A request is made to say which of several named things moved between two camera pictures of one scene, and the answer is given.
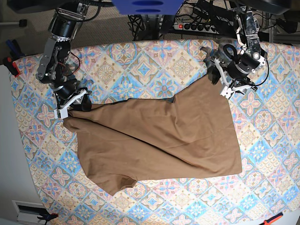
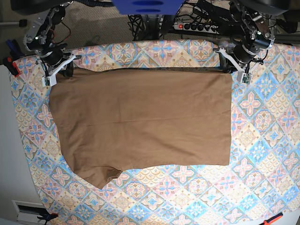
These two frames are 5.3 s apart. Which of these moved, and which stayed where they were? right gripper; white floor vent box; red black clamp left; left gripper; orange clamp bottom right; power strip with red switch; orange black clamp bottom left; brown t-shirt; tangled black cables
Moved: right gripper; brown t-shirt; left gripper
Stayed: tangled black cables; power strip with red switch; orange black clamp bottom left; white floor vent box; orange clamp bottom right; red black clamp left
